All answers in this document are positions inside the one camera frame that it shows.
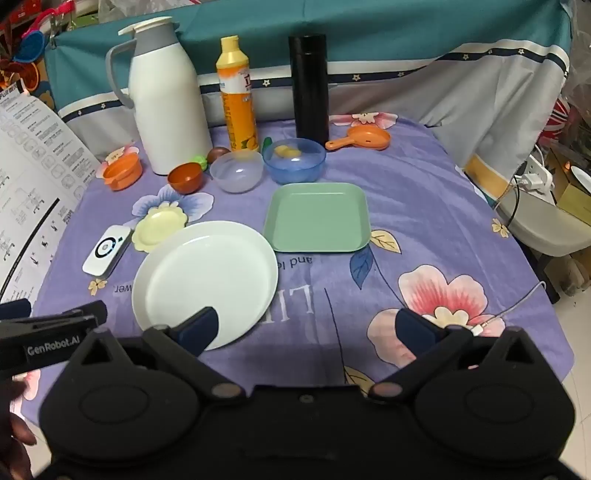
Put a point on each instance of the white remote device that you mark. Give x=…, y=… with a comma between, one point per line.
x=106, y=251

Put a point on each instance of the green toy lettuce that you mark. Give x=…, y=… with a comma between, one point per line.
x=201, y=161

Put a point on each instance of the white round plate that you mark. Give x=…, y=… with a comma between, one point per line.
x=207, y=277

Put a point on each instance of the yellow toy banana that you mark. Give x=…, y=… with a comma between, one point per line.
x=287, y=151

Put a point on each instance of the blue translucent bowl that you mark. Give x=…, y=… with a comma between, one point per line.
x=295, y=168

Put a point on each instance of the printed paper sheet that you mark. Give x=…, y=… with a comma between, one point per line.
x=32, y=184

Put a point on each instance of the white round disc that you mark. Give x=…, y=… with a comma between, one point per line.
x=582, y=176

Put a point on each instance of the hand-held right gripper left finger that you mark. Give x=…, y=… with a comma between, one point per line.
x=199, y=328

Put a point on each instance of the white plastic stool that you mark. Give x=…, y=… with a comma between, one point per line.
x=540, y=221

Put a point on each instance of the green square plate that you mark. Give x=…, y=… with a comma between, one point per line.
x=318, y=217

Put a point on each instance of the white thermos jug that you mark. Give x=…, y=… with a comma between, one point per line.
x=166, y=106

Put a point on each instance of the brown toy ball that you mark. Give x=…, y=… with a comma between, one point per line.
x=218, y=154

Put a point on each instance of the teal and grey star-trimmed cloth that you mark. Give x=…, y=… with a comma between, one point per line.
x=415, y=41

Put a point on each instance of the purple floral tablecloth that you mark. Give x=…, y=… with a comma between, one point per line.
x=323, y=286

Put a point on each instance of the white power strip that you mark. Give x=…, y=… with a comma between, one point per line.
x=535, y=177

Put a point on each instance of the brown small bowl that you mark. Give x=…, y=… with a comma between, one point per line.
x=185, y=177

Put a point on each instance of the pale yellow flower-shaped food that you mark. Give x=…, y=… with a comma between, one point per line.
x=159, y=226

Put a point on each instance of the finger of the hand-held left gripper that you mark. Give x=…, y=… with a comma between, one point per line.
x=14, y=308
x=85, y=311

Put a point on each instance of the green toy vegetable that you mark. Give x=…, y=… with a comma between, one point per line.
x=267, y=144

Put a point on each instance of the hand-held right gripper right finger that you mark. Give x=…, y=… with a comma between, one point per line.
x=412, y=330

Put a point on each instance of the black thermos flask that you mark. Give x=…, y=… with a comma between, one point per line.
x=308, y=87

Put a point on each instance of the orange toy spoon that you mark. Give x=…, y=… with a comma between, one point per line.
x=367, y=137

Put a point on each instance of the blue and red toy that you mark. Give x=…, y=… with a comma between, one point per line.
x=28, y=44

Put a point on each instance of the person's left hand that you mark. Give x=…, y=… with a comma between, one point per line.
x=16, y=434

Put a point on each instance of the clear plastic bowl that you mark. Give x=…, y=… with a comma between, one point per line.
x=236, y=173

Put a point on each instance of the orange can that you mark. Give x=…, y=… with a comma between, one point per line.
x=238, y=101

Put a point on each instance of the orange small container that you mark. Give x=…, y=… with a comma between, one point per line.
x=122, y=171

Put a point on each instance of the yellow cardboard box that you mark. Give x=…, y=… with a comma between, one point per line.
x=572, y=198

